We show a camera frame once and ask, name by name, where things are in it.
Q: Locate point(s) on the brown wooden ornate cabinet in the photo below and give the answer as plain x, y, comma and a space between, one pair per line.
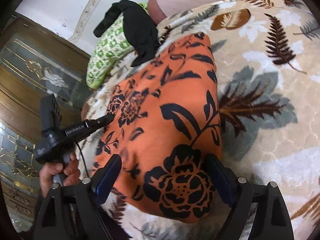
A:
35, 62

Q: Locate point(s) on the green white patterned cloth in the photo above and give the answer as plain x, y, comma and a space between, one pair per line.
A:
111, 48

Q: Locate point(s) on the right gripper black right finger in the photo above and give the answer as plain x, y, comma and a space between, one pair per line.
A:
272, 220

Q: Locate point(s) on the beige leaf pattern blanket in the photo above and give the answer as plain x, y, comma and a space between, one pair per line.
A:
266, 54

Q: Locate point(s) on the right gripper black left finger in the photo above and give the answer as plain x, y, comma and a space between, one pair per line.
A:
72, 212

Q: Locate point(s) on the orange black floral garment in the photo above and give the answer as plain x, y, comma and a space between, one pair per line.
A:
165, 124

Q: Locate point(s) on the person's left hand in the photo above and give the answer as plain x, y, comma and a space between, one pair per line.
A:
51, 169

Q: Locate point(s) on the white padded headboard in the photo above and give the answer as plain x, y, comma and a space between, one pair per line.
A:
73, 20

